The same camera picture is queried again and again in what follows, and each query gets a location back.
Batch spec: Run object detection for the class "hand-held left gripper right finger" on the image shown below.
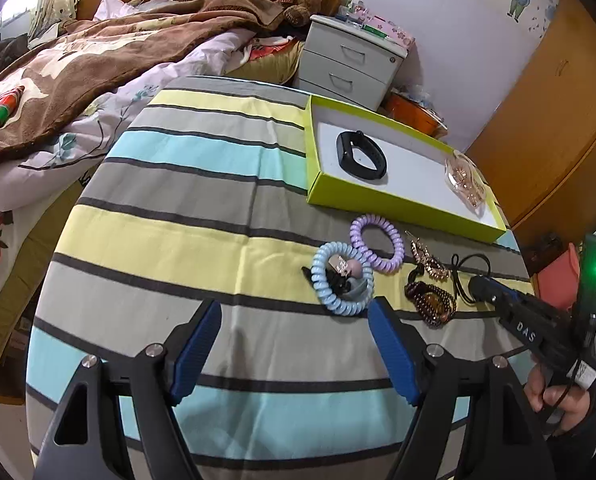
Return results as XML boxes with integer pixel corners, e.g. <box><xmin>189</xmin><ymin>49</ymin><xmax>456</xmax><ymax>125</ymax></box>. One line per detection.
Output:
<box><xmin>367</xmin><ymin>296</ymin><xmax>558</xmax><ymax>480</ymax></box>

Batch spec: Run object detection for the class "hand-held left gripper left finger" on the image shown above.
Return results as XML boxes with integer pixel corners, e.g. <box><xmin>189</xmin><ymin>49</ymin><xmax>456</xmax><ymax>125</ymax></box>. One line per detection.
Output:
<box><xmin>32</xmin><ymin>299</ymin><xmax>223</xmax><ymax>480</ymax></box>

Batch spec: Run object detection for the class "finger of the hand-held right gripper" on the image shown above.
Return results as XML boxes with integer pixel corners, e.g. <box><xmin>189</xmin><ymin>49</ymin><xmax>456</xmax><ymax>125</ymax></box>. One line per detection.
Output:
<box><xmin>495</xmin><ymin>306</ymin><xmax>553</xmax><ymax>356</ymax></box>
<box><xmin>468</xmin><ymin>275</ymin><xmax>538</xmax><ymax>309</ymax></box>

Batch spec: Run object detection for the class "black hair tie with bead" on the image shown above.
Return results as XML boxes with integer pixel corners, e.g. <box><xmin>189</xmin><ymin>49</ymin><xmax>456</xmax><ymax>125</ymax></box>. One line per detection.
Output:
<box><xmin>450</xmin><ymin>253</ymin><xmax>493</xmax><ymax>306</ymax></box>

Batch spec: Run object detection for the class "gold rhinestone hair clip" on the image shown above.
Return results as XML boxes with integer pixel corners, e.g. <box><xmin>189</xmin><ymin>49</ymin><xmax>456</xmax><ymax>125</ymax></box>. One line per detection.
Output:
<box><xmin>405</xmin><ymin>231</ymin><xmax>451</xmax><ymax>281</ymax></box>

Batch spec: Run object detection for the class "black hair tie silver tag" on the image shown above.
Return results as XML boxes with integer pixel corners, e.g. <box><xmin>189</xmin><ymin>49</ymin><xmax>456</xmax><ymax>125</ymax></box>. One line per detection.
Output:
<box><xmin>302</xmin><ymin>255</ymin><xmax>373</xmax><ymax>301</ymax></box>

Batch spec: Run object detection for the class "blue spiral hair tie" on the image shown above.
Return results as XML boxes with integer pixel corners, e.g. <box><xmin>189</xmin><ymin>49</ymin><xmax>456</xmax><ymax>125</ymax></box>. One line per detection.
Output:
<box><xmin>311</xmin><ymin>241</ymin><xmax>376</xmax><ymax>317</ymax></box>

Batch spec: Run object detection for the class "purple spiral hair tie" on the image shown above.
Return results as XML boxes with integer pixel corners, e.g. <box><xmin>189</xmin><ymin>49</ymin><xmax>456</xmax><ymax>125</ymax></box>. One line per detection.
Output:
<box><xmin>350</xmin><ymin>214</ymin><xmax>405</xmax><ymax>274</ymax></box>

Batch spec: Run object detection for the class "green cardboard box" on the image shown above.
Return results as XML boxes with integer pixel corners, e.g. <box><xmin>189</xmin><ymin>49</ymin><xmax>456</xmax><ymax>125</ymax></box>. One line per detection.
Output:
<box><xmin>305</xmin><ymin>95</ymin><xmax>508</xmax><ymax>243</ymax></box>

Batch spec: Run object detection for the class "person's right forearm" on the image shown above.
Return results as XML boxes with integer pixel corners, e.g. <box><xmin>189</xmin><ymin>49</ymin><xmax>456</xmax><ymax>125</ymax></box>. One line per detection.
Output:
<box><xmin>542</xmin><ymin>375</ymin><xmax>596</xmax><ymax>480</ymax></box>

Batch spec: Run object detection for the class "person's right hand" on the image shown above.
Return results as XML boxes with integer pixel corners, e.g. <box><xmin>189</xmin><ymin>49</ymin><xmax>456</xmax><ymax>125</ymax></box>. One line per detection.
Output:
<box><xmin>525</xmin><ymin>365</ymin><xmax>592</xmax><ymax>432</ymax></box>

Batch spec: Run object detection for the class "pink plastic bin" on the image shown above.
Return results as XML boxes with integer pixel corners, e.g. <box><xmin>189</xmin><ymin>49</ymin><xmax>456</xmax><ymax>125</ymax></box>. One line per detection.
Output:
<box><xmin>532</xmin><ymin>242</ymin><xmax>586</xmax><ymax>306</ymax></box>

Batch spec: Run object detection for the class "clear hair claw clip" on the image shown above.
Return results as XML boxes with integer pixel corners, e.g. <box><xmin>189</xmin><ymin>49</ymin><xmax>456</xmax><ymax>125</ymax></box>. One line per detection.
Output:
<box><xmin>444</xmin><ymin>152</ymin><xmax>488</xmax><ymax>216</ymax></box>

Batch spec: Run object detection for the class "large wooden wardrobe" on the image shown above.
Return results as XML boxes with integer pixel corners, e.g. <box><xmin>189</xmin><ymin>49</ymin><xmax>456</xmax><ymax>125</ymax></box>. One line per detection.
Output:
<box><xmin>465</xmin><ymin>0</ymin><xmax>596</xmax><ymax>246</ymax></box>

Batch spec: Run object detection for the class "orange box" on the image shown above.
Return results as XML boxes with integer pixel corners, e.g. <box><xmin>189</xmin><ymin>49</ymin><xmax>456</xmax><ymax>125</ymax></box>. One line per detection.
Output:
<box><xmin>385</xmin><ymin>92</ymin><xmax>448</xmax><ymax>138</ymax></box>

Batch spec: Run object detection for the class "black fitness band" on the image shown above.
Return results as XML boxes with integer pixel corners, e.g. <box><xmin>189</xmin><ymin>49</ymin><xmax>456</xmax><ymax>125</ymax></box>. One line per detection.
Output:
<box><xmin>336</xmin><ymin>130</ymin><xmax>389</xmax><ymax>181</ymax></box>

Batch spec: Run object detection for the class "grey drawer nightstand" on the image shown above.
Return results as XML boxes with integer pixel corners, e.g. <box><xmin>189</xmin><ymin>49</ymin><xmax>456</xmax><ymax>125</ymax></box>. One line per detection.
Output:
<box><xmin>293</xmin><ymin>14</ymin><xmax>409</xmax><ymax>111</ymax></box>

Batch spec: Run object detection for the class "pink floral box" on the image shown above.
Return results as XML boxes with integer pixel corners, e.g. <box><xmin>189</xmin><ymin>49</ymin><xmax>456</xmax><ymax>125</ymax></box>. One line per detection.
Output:
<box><xmin>363</xmin><ymin>14</ymin><xmax>416</xmax><ymax>46</ymax></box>

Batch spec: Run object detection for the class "red white cloth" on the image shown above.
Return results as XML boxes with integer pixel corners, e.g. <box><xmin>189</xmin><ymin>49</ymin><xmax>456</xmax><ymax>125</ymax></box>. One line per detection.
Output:
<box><xmin>243</xmin><ymin>35</ymin><xmax>299</xmax><ymax>68</ymax></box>

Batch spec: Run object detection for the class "brown blanket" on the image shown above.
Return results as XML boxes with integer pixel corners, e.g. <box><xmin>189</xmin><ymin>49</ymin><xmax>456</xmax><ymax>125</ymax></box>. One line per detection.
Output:
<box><xmin>0</xmin><ymin>0</ymin><xmax>289</xmax><ymax>171</ymax></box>

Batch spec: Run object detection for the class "window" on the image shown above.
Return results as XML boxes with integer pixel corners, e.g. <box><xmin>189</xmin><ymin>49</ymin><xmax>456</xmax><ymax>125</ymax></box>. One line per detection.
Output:
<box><xmin>0</xmin><ymin>0</ymin><xmax>39</xmax><ymax>46</ymax></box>

